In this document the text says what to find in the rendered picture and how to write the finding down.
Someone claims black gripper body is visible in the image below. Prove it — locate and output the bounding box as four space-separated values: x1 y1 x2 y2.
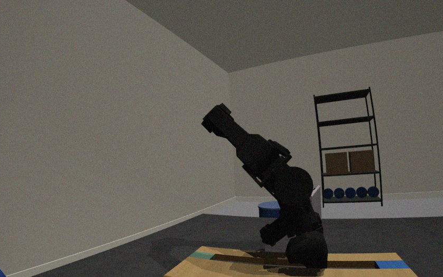
279 198 328 264

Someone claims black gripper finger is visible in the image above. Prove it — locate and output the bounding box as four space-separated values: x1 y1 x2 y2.
315 225 324 234
295 253 328 269

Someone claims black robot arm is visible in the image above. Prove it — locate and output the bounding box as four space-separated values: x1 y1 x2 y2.
201 103 313 246

